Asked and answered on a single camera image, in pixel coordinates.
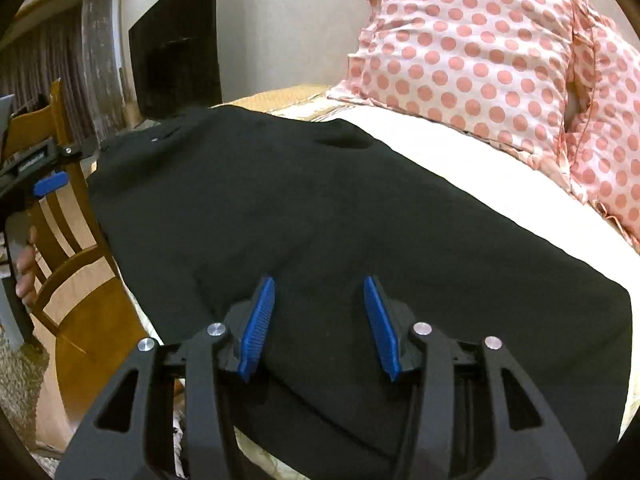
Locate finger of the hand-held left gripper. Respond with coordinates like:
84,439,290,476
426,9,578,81
10,140,103,201

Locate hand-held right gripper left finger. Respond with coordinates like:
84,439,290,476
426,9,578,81
54,275,277,480

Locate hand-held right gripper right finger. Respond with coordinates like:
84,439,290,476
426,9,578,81
363,275,587,480

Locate black pants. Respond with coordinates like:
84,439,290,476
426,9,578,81
86,107,634,480

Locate person's left hand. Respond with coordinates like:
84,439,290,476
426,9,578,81
14,226,41,307

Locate wooden chair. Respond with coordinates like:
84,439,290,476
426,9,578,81
0,78,151,453

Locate brown curtain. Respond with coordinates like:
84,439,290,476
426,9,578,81
0,7,96,136

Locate black television screen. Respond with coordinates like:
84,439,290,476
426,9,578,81
128,0,224,120

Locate white bed sheet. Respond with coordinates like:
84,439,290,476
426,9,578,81
320,99,640,453

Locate woven bed mat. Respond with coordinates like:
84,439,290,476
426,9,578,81
210,86,351,123

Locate pink polka dot pillow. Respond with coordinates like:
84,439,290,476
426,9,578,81
326,0,640,253

